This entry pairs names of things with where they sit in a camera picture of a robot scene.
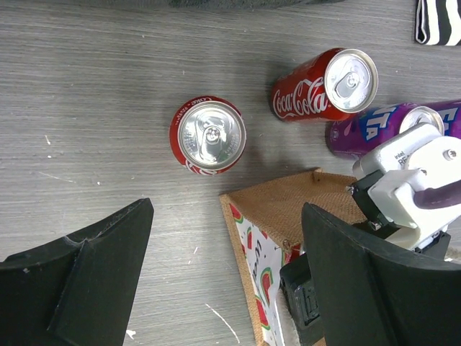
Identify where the burlap watermelon canvas bag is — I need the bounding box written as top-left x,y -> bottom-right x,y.
220,169 -> 364,345

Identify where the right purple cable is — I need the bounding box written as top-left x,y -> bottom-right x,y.
412,179 -> 461,210

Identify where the left purple fanta can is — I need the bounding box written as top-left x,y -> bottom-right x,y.
326,102 -> 444,160

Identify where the black white striped cloth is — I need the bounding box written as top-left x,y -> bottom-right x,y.
415,0 -> 461,46

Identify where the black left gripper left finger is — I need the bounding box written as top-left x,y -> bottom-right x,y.
1,198 -> 154,345

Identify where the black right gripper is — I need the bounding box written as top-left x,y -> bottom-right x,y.
280,172 -> 452,345

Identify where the leftmost red cola can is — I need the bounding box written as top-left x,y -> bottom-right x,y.
169,95 -> 246,176

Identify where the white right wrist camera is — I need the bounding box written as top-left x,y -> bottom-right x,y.
350,123 -> 460,252

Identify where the purple fanta can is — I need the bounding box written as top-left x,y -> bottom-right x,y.
326,102 -> 444,160
434,99 -> 461,138

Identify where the right purple fanta can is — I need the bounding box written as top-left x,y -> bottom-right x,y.
434,99 -> 461,138

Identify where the red cola can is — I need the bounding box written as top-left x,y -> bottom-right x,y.
169,95 -> 246,176
269,48 -> 378,122

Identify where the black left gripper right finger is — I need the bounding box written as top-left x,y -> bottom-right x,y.
302,203 -> 460,345

